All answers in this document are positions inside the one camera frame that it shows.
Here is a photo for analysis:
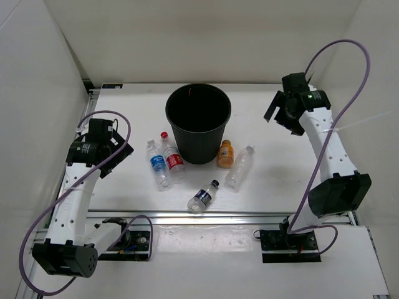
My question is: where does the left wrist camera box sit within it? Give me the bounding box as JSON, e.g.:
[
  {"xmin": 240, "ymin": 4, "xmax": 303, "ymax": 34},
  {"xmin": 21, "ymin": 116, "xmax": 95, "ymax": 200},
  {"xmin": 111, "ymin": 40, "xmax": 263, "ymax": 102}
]
[{"xmin": 88, "ymin": 118, "xmax": 113, "ymax": 139}]

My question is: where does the orange juice bottle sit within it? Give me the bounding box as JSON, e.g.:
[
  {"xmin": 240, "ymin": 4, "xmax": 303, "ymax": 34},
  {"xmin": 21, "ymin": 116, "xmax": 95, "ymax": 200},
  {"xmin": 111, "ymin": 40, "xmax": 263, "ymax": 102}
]
[{"xmin": 217, "ymin": 140, "xmax": 234, "ymax": 169}]

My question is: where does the small dark corner label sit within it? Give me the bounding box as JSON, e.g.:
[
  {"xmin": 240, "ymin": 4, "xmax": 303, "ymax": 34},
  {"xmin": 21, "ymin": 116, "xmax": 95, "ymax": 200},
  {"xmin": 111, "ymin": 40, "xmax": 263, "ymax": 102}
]
[{"xmin": 102, "ymin": 83, "xmax": 123, "ymax": 89}]

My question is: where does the white zip tie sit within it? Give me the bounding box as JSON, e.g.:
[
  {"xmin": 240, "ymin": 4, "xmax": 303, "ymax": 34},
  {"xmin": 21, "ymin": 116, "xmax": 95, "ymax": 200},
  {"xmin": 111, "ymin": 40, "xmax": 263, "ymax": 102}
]
[{"xmin": 319, "ymin": 110, "xmax": 398, "ymax": 134}]

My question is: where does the red label water bottle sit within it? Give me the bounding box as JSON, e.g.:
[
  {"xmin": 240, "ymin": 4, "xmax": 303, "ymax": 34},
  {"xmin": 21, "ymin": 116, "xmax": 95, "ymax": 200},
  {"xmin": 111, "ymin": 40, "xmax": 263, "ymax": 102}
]
[{"xmin": 160, "ymin": 131, "xmax": 186, "ymax": 184}]

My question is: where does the clear unlabelled plastic bottle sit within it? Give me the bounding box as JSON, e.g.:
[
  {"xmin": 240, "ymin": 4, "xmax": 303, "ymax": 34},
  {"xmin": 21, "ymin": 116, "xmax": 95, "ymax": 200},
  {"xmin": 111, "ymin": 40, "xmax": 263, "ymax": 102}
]
[{"xmin": 225, "ymin": 146, "xmax": 254, "ymax": 191}]

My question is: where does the black plastic bin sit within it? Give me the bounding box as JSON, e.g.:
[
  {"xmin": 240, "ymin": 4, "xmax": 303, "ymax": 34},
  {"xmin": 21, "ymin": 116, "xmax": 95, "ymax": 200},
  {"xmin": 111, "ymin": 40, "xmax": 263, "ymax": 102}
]
[{"xmin": 165, "ymin": 83, "xmax": 231, "ymax": 164}]

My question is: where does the aluminium rail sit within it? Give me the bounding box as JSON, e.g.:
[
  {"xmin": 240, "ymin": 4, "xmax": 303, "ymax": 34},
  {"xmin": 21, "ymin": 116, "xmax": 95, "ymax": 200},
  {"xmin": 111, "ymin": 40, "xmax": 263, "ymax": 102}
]
[
  {"xmin": 87, "ymin": 209, "xmax": 289, "ymax": 225},
  {"xmin": 43, "ymin": 78, "xmax": 100, "ymax": 229}
]

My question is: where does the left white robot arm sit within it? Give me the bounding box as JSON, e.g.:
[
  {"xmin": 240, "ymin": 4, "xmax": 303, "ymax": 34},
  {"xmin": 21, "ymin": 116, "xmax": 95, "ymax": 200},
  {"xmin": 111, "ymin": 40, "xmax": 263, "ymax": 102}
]
[{"xmin": 32, "ymin": 128, "xmax": 133, "ymax": 278}]

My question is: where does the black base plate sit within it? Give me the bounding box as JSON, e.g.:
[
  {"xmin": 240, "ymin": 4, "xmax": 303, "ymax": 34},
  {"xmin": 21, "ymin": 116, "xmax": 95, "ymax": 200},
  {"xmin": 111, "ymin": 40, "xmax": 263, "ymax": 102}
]
[
  {"xmin": 253, "ymin": 229, "xmax": 321, "ymax": 263},
  {"xmin": 99, "ymin": 230, "xmax": 152, "ymax": 262}
]

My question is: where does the aluminium front rail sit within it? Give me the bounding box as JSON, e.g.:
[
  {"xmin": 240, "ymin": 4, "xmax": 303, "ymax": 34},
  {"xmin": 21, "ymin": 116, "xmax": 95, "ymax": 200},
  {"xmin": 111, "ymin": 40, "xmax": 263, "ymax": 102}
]
[{"xmin": 87, "ymin": 209, "xmax": 289, "ymax": 225}]

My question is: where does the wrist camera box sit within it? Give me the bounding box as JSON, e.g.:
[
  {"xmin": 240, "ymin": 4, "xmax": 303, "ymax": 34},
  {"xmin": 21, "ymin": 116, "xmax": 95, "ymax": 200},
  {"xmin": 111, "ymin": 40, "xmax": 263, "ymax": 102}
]
[
  {"xmin": 88, "ymin": 118, "xmax": 113, "ymax": 139},
  {"xmin": 282, "ymin": 72, "xmax": 310, "ymax": 94}
]

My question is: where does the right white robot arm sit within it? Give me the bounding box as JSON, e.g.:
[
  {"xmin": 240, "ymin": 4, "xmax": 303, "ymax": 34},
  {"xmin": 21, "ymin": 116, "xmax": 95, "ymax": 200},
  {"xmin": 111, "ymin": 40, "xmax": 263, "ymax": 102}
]
[{"xmin": 264, "ymin": 90, "xmax": 372, "ymax": 249}]

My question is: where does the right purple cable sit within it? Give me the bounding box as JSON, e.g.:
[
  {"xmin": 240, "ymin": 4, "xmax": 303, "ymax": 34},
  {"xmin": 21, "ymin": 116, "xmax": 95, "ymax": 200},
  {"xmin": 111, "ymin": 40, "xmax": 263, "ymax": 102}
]
[{"xmin": 286, "ymin": 39, "xmax": 372, "ymax": 258}]

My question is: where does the dark label small bottle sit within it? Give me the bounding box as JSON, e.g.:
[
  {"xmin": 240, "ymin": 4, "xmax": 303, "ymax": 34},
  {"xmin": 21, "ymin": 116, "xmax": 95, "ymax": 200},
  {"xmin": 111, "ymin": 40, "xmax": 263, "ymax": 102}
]
[{"xmin": 187, "ymin": 180, "xmax": 219, "ymax": 214}]

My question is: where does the aluminium left rail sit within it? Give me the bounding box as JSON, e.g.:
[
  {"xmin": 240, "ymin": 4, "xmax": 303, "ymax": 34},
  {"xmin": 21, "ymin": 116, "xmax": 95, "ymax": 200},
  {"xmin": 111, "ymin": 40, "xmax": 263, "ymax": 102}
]
[{"xmin": 43, "ymin": 78, "xmax": 100, "ymax": 229}]

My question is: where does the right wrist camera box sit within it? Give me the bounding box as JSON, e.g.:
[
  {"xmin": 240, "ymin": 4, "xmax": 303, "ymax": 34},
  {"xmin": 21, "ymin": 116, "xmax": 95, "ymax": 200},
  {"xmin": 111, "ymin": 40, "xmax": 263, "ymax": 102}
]
[{"xmin": 282, "ymin": 72, "xmax": 310, "ymax": 94}]

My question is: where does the blue label water bottle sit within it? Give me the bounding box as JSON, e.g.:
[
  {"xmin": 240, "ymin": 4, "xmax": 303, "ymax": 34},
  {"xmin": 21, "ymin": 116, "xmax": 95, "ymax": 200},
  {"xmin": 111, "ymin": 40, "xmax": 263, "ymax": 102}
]
[{"xmin": 146, "ymin": 140, "xmax": 172, "ymax": 190}]

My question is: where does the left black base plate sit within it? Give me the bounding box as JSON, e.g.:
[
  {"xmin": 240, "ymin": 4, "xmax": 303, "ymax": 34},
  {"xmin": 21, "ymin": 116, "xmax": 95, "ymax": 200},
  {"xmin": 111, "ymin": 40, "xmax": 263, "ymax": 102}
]
[{"xmin": 99, "ymin": 230, "xmax": 152, "ymax": 262}]

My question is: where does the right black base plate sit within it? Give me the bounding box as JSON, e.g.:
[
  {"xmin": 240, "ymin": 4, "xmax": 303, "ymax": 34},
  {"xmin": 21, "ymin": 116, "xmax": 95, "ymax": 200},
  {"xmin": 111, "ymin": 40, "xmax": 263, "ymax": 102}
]
[{"xmin": 253, "ymin": 229, "xmax": 321, "ymax": 263}]

